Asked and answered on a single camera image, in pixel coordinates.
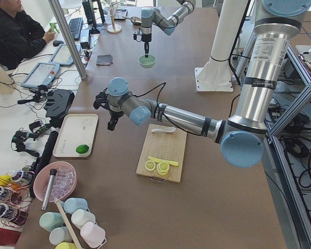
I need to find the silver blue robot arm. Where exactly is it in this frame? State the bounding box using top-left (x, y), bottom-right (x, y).
top-left (106, 1), bottom-right (311, 168)
top-left (136, 0), bottom-right (195, 58)

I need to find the wooden mug tree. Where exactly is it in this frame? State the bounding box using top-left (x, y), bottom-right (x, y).
top-left (106, 2), bottom-right (122, 34)

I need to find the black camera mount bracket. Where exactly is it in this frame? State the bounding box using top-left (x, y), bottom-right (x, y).
top-left (93, 88), bottom-right (110, 110)

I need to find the lemon slice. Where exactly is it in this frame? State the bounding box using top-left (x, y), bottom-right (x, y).
top-left (145, 160), bottom-right (157, 171)
top-left (157, 161), bottom-right (170, 175)

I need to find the metal muddler tool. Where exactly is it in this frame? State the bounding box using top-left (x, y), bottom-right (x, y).
top-left (41, 169), bottom-right (57, 211)

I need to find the pink bowl with ice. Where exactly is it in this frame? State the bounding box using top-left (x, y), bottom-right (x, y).
top-left (33, 161), bottom-right (77, 202)

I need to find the pastel green cup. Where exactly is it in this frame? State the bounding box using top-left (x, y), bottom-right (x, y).
top-left (39, 212), bottom-right (64, 232)

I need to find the person in black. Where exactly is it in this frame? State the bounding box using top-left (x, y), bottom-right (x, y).
top-left (0, 1), bottom-right (55, 70)

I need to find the wooden cutting board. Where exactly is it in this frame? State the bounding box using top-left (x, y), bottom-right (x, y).
top-left (136, 124), bottom-right (187, 183)

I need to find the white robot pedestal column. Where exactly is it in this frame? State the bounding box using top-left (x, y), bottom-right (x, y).
top-left (195, 0), bottom-right (249, 92)

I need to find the black keyboard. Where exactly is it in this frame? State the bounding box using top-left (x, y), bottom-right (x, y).
top-left (68, 17), bottom-right (83, 40)

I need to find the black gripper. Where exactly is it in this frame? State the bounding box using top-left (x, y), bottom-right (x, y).
top-left (141, 33), bottom-right (152, 58)
top-left (107, 109), bottom-right (124, 130)

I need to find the aluminium frame post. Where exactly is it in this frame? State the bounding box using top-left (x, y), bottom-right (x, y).
top-left (48, 0), bottom-right (88, 80)

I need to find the yellow plastic knife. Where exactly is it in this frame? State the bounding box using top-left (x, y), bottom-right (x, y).
top-left (147, 156), bottom-right (179, 167)

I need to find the green lime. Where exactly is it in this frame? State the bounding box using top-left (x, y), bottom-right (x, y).
top-left (76, 144), bottom-right (90, 155)

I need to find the teach pendant tablet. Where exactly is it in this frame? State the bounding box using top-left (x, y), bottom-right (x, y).
top-left (49, 44), bottom-right (74, 67)
top-left (21, 62), bottom-right (60, 89)

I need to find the white cup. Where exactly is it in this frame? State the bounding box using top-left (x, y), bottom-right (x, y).
top-left (71, 209), bottom-right (96, 229)

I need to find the white ceramic spoon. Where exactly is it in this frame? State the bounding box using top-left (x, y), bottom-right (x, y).
top-left (151, 127), bottom-right (177, 134)

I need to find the upper teach pendant tablet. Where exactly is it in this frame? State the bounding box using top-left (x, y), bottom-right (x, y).
top-left (49, 44), bottom-right (74, 67)

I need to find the lower teach pendant tablet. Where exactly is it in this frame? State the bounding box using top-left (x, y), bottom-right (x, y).
top-left (21, 62), bottom-right (60, 89)

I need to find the pastel blue cup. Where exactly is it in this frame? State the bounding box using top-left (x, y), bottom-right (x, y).
top-left (64, 198), bottom-right (88, 214)

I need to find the grey folded cloth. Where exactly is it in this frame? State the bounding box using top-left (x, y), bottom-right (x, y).
top-left (96, 54), bottom-right (113, 66)

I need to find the green ceramic bowl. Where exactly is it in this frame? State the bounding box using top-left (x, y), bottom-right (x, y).
top-left (138, 54), bottom-right (157, 68)

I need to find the cream rectangular tray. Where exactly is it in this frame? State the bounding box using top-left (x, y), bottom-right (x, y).
top-left (52, 114), bottom-right (98, 158)

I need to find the pink cup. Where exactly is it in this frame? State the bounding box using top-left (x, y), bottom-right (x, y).
top-left (80, 222), bottom-right (107, 248)

